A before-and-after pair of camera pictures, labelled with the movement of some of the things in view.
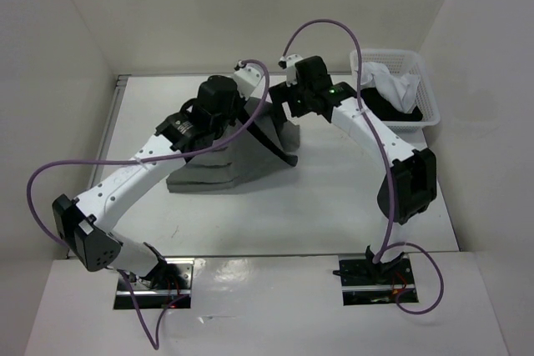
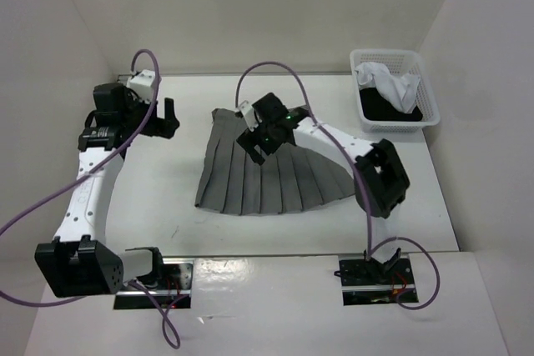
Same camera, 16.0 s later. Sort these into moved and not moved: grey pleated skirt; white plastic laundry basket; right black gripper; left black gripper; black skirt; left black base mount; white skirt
Moved: right black gripper; left black gripper; grey pleated skirt
Not moved: left black base mount; black skirt; white plastic laundry basket; white skirt
